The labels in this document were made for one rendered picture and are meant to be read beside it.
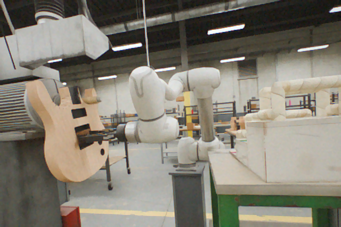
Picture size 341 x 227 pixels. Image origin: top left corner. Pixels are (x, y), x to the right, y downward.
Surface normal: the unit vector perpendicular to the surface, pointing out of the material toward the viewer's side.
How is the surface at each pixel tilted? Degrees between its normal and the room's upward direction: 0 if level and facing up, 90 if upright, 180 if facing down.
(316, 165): 90
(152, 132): 117
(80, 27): 90
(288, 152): 90
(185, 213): 90
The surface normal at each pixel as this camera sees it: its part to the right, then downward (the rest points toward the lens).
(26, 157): 0.98, -0.06
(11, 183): -0.20, 0.07
